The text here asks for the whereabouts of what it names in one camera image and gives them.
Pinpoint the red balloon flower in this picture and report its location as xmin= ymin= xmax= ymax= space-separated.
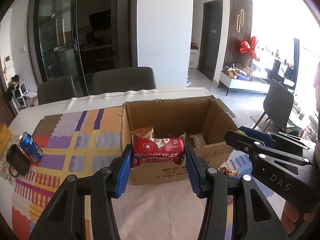
xmin=239 ymin=36 xmax=260 ymax=61

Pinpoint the gold-red wrapped candy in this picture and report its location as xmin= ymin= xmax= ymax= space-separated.
xmin=219 ymin=167 xmax=239 ymax=177

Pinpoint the black glass sliding door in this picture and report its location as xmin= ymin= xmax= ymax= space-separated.
xmin=27 ymin=0 xmax=138 ymax=95

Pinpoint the dark grey chair left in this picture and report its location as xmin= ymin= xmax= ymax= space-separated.
xmin=37 ymin=75 xmax=77 ymax=105

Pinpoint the dark grey chair right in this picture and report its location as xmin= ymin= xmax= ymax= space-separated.
xmin=253 ymin=79 xmax=294 ymax=130

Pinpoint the blue Pepsi can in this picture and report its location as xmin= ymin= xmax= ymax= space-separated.
xmin=19 ymin=132 xmax=43 ymax=163

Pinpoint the white small side shelf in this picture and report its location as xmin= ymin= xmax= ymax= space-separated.
xmin=7 ymin=75 xmax=37 ymax=112

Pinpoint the open cardboard box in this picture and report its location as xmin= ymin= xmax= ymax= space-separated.
xmin=119 ymin=95 xmax=239 ymax=186

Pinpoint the red love-heart snack bar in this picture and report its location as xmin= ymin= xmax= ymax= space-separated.
xmin=131 ymin=135 xmax=185 ymax=168

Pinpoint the black mug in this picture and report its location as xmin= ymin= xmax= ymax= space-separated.
xmin=6 ymin=144 xmax=30 ymax=178

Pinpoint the white low tv cabinet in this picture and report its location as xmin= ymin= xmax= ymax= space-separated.
xmin=218 ymin=67 xmax=270 ymax=96

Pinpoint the golden woven box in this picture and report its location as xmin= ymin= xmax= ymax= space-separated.
xmin=0 ymin=124 xmax=12 ymax=156

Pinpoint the person's hand holding gripper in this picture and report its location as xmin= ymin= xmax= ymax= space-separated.
xmin=280 ymin=201 xmax=300 ymax=234

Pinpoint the green cloth on chair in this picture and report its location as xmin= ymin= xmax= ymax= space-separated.
xmin=285 ymin=127 xmax=304 ymax=137

